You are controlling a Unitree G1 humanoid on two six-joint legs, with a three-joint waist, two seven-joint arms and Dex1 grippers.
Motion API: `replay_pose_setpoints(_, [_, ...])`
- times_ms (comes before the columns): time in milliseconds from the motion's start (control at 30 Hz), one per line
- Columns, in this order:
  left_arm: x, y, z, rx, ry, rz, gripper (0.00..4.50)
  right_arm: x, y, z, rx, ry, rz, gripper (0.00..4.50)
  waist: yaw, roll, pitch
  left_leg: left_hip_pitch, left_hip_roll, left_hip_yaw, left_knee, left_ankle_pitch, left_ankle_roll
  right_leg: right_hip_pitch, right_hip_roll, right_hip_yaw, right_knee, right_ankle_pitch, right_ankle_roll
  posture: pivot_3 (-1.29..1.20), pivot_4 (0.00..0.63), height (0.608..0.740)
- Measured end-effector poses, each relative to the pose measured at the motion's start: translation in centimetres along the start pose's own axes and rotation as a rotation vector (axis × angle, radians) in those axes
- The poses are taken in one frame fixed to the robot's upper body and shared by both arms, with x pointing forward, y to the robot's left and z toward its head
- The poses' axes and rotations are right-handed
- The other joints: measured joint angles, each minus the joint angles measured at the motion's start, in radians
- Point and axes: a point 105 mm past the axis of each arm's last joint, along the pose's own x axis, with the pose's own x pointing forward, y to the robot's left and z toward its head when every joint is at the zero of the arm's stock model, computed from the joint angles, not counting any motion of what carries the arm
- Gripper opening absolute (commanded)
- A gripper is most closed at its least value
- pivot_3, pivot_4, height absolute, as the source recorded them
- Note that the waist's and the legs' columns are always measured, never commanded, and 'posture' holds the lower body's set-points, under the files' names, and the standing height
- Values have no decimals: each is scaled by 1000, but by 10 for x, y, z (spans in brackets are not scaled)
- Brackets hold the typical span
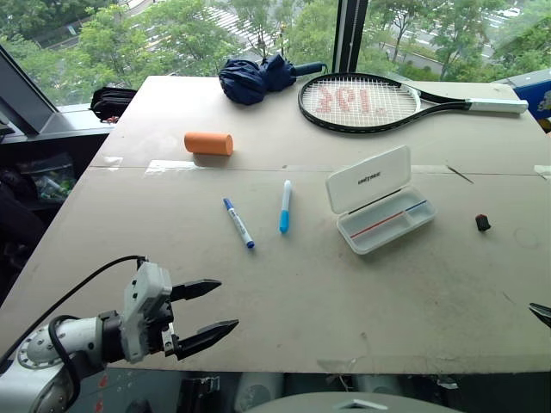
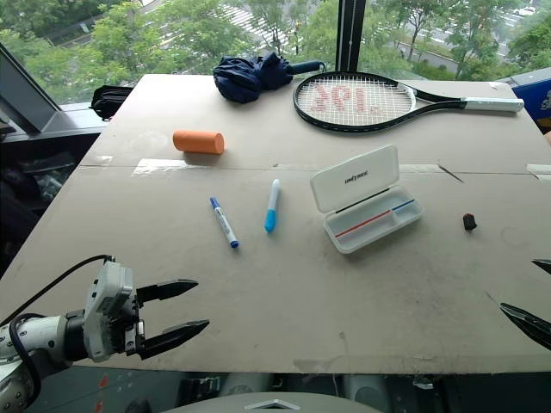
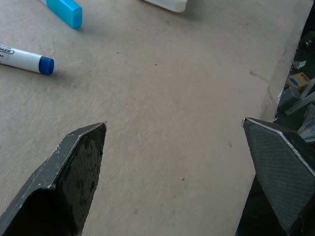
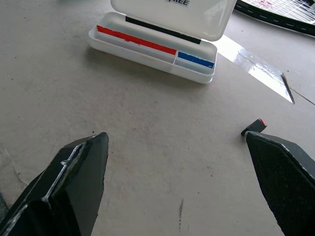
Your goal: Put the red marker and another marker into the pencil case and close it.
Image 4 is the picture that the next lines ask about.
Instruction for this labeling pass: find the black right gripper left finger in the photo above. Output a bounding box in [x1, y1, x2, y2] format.
[0, 132, 110, 236]

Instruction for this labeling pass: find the black racket with white strings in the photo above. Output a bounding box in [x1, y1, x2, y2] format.
[233, 0, 315, 38]

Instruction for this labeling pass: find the black eraser with red end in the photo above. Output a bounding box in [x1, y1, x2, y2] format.
[241, 118, 268, 137]

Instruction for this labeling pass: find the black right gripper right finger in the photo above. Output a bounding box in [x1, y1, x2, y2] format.
[244, 131, 315, 236]

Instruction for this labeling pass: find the white plastic case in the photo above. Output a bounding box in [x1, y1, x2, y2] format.
[88, 0, 237, 85]

